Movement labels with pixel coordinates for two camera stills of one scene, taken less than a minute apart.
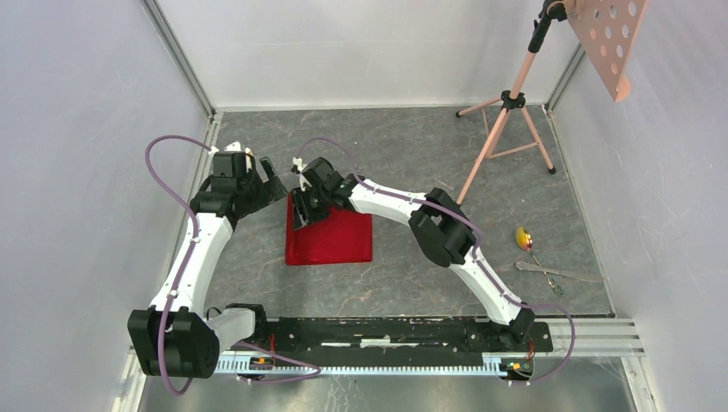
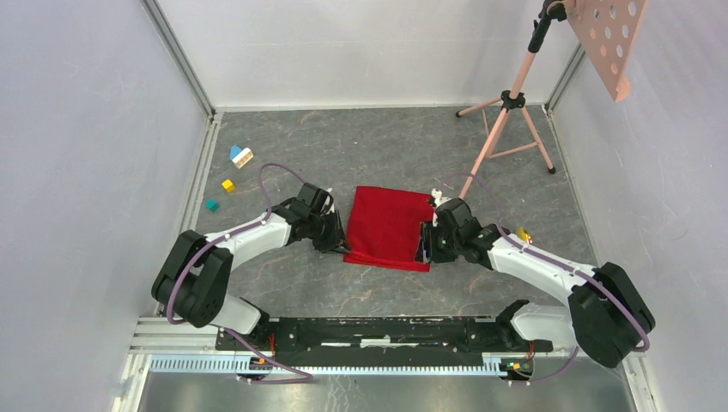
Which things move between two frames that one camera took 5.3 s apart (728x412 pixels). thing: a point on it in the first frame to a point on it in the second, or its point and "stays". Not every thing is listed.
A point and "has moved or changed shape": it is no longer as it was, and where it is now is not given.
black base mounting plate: x=391 y=337 stays
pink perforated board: x=606 y=31 stays
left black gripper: x=270 y=190 to x=337 y=241
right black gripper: x=302 y=215 to x=427 y=250
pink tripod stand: x=512 y=131 stays
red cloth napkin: x=342 y=236 has moved or changed shape
